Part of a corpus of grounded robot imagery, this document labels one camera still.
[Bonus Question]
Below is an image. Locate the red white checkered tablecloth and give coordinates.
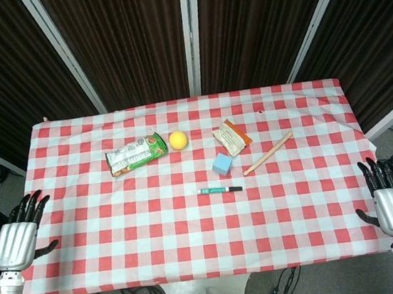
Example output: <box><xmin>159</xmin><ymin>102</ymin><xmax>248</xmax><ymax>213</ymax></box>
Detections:
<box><xmin>0</xmin><ymin>73</ymin><xmax>393</xmax><ymax>294</ymax></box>

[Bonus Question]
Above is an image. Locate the wooden drumstick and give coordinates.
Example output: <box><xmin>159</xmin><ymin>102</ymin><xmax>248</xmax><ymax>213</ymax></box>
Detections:
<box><xmin>239</xmin><ymin>130</ymin><xmax>298</xmax><ymax>177</ymax></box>

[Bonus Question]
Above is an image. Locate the green snack bag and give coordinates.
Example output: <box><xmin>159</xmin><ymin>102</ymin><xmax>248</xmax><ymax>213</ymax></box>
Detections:
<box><xmin>103</xmin><ymin>131</ymin><xmax>171</xmax><ymax>179</ymax></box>

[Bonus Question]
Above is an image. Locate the green marker body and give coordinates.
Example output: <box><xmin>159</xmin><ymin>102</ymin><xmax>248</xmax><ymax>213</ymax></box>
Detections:
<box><xmin>196</xmin><ymin>184</ymin><xmax>233</xmax><ymax>196</ymax></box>

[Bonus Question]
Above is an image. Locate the orange white food packet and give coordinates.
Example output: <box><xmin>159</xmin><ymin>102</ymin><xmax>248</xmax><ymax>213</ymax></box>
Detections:
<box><xmin>210</xmin><ymin>116</ymin><xmax>255</xmax><ymax>159</ymax></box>

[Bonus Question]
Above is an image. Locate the blue foam cube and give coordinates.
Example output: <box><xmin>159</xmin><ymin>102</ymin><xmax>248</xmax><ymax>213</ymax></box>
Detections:
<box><xmin>210</xmin><ymin>150</ymin><xmax>236</xmax><ymax>179</ymax></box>

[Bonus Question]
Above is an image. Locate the yellow ball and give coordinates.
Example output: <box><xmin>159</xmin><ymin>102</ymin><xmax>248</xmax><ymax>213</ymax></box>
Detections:
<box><xmin>167</xmin><ymin>129</ymin><xmax>190</xmax><ymax>152</ymax></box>

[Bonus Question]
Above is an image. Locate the silver partition post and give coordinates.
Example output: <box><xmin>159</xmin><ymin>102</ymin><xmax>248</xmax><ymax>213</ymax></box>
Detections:
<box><xmin>19</xmin><ymin>0</ymin><xmax>108</xmax><ymax>122</ymax></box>
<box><xmin>178</xmin><ymin>0</ymin><xmax>209</xmax><ymax>98</ymax></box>
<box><xmin>277</xmin><ymin>0</ymin><xmax>365</xmax><ymax>85</ymax></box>

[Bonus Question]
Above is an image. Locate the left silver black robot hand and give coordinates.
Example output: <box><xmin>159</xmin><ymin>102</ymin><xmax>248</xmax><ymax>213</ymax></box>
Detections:
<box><xmin>0</xmin><ymin>188</ymin><xmax>62</xmax><ymax>274</ymax></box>

